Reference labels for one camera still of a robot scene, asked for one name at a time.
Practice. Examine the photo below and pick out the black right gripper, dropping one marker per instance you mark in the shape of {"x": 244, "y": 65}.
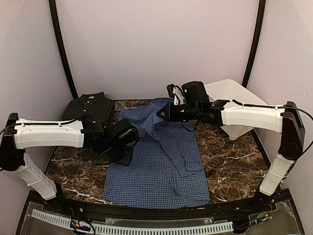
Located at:
{"x": 169, "y": 114}

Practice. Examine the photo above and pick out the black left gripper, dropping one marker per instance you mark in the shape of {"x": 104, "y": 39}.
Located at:
{"x": 126, "y": 159}

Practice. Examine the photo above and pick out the blue checked long sleeve shirt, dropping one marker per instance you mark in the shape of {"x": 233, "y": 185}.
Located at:
{"x": 166, "y": 170}

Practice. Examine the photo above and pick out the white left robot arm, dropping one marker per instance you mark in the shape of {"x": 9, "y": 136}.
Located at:
{"x": 20, "y": 134}

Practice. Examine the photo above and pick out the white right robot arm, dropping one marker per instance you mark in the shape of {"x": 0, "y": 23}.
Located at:
{"x": 237, "y": 110}

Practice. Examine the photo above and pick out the black striped folded shirt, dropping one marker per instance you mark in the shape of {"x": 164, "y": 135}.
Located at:
{"x": 95, "y": 105}

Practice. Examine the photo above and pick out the white plastic basket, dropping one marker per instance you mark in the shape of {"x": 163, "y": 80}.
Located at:
{"x": 228, "y": 90}

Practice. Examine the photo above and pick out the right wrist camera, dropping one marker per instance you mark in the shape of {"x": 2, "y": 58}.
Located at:
{"x": 176, "y": 93}

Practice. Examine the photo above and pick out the white slotted cable duct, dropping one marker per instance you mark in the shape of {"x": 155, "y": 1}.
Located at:
{"x": 129, "y": 227}

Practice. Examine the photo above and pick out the black front table rail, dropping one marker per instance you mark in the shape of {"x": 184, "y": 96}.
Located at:
{"x": 233, "y": 210}

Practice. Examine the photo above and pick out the black right frame post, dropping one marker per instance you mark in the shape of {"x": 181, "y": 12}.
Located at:
{"x": 254, "y": 43}

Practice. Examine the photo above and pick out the black frame post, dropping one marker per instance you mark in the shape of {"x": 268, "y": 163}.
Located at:
{"x": 61, "y": 47}
{"x": 254, "y": 43}

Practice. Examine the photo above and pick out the black left frame post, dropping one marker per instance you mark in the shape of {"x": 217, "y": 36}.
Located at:
{"x": 61, "y": 47}

